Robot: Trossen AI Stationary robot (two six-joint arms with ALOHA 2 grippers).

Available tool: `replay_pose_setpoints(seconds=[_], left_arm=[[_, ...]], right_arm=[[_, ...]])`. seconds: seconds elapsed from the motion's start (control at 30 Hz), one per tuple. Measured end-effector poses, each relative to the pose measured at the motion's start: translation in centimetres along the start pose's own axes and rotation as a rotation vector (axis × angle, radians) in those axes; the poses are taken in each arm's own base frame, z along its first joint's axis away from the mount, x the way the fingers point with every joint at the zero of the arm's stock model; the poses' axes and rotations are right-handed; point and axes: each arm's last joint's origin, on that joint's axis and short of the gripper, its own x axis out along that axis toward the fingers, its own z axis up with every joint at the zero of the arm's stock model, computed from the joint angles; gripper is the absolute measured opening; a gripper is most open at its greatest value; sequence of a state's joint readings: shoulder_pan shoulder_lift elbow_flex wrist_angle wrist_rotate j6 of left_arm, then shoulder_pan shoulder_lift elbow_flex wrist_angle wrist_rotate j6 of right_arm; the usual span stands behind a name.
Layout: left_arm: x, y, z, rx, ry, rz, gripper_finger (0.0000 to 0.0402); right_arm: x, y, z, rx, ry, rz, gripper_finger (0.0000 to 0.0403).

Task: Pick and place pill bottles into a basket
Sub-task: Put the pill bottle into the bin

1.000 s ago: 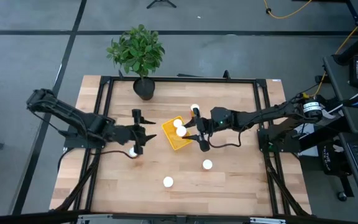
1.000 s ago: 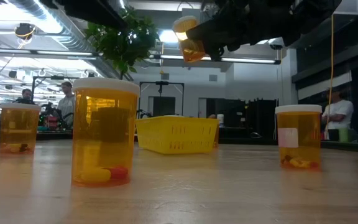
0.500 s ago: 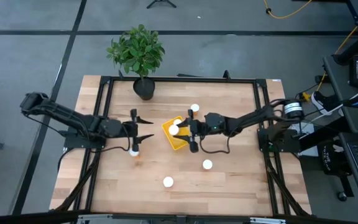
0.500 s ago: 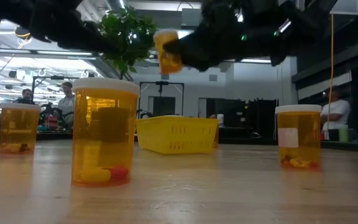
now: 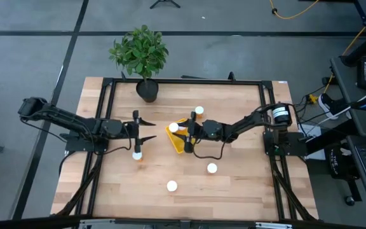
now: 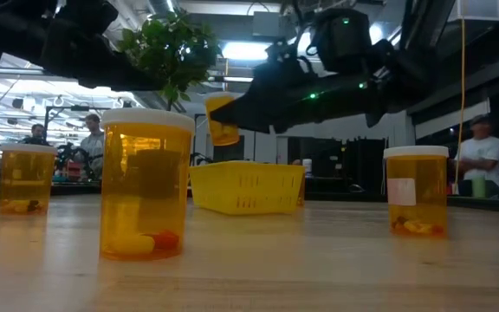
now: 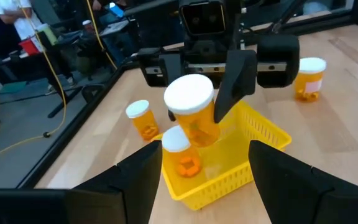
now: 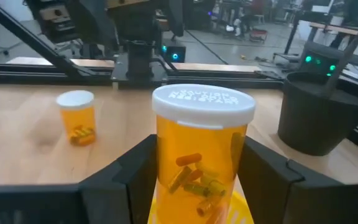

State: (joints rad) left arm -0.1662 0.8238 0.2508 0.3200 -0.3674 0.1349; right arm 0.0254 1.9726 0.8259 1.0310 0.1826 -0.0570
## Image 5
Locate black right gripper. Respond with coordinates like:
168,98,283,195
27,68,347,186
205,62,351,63
172,111,226,154

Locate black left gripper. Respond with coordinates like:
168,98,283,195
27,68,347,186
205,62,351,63
121,109,158,155

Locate yellow plastic basket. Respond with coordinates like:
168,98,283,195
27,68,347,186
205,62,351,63
165,118,197,155

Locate green potted plant black pot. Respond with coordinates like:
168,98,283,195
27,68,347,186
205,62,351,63
108,24,170,103

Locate black tripod legs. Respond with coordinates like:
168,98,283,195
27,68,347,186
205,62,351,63
149,0,181,10

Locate white paper sheet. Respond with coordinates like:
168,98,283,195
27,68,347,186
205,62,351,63
297,123,327,161

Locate person's foot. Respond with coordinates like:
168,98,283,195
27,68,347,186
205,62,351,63
317,93,342,121

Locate black bag white lettering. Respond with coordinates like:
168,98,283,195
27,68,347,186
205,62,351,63
324,145,351,179

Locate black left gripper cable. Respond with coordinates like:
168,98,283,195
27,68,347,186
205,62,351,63
93,122,133,156

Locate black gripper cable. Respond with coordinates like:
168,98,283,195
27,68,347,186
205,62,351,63
192,135,231,160
93,122,133,156

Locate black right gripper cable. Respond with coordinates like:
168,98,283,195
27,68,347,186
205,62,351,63
192,135,231,160

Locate black aluminium table frame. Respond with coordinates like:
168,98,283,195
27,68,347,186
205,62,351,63
55,71,318,222

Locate black overhead mount bar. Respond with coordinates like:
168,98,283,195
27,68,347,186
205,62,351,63
0,215,366,229

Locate yellow cable with black plug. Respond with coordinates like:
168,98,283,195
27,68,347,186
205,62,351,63
268,0,320,20

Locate long yellow extension cable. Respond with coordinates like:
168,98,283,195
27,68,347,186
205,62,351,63
306,6,366,104

